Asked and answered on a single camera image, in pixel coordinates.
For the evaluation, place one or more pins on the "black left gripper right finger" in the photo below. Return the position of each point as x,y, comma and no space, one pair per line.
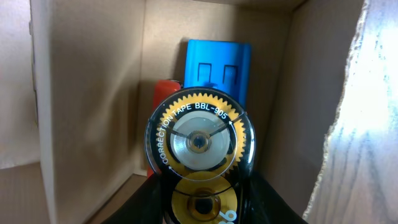
266,206

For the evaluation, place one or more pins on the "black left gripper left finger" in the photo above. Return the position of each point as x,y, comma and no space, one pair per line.
143,207

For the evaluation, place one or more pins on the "black yellow correction tape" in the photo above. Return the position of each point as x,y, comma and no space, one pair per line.
201,143

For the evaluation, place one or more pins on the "red stapler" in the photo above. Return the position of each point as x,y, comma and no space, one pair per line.
162,90

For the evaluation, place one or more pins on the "blue plastic holder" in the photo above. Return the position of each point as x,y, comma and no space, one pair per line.
224,66

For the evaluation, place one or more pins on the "brown cardboard box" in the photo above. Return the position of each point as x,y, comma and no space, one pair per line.
78,79

